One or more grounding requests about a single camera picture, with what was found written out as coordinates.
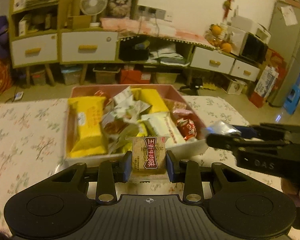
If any silver small snack pack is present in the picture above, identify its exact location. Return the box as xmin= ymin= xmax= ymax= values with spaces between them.
xmin=200 ymin=120 xmax=242 ymax=137

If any black microwave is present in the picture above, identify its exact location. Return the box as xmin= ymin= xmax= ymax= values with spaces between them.
xmin=239 ymin=33 xmax=268 ymax=64

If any orange fruit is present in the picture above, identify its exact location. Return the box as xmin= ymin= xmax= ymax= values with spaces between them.
xmin=210 ymin=24 xmax=222 ymax=36
xmin=220 ymin=42 xmax=232 ymax=53

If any yellow labelled snack pack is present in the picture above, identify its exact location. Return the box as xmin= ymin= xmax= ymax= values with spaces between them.
xmin=68 ymin=96 xmax=107 ymax=158

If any right hand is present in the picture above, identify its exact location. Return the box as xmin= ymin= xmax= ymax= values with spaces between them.
xmin=281 ymin=178 xmax=300 ymax=207

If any wall power outlet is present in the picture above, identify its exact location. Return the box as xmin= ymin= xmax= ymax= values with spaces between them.
xmin=136 ymin=5 xmax=173 ymax=22

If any red cardboard box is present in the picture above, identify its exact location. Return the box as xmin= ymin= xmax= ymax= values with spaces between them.
xmin=119 ymin=69 xmax=151 ymax=84

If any pink nougat clear pack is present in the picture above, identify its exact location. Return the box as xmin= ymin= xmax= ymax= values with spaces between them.
xmin=163 ymin=99 xmax=187 ymax=113

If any orange fruit upper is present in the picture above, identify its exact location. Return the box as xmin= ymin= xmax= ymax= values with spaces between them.
xmin=210 ymin=24 xmax=222 ymax=36

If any white black-text snack pack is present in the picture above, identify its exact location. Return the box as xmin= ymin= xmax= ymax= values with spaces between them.
xmin=141 ymin=112 xmax=185 ymax=148

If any wooden cabinet with drawers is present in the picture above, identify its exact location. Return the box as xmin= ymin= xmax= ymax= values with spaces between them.
xmin=8 ymin=0 xmax=263 ymax=87

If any pink cardboard box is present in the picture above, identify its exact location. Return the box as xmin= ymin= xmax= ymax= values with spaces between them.
xmin=64 ymin=84 xmax=208 ymax=167

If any red white candy pack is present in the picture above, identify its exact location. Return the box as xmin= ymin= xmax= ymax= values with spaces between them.
xmin=171 ymin=108 xmax=197 ymax=142

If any white desk fan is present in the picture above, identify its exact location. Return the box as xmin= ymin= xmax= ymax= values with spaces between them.
xmin=79 ymin=0 xmax=108 ymax=27

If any clear storage bin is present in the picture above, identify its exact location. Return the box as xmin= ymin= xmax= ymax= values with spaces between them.
xmin=93 ymin=67 xmax=120 ymax=85

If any orange fruit lower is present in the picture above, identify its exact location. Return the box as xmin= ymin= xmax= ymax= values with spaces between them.
xmin=220 ymin=42 xmax=232 ymax=53

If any large yellow snack pack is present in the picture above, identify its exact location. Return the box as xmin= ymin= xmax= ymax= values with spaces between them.
xmin=131 ymin=88 xmax=169 ymax=114

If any beige beef-flavour snack pack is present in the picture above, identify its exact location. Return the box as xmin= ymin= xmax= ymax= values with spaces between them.
xmin=129 ymin=136 xmax=167 ymax=176

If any blue lid storage bin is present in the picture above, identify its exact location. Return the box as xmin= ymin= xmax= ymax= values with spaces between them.
xmin=61 ymin=65 xmax=82 ymax=86

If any pink cloth on cabinet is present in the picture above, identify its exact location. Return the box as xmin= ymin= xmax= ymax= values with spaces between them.
xmin=101 ymin=18 xmax=213 ymax=48

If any blue plastic stool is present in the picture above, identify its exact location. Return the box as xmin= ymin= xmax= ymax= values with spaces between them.
xmin=283 ymin=85 xmax=300 ymax=115

